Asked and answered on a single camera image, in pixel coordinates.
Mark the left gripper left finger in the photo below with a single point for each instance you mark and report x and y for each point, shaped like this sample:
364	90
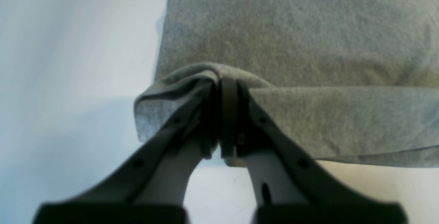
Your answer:
149	188

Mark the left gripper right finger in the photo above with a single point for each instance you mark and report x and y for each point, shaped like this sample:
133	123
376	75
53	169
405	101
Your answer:
289	186

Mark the grey T-shirt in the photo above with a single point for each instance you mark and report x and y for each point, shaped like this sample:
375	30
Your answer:
350	81

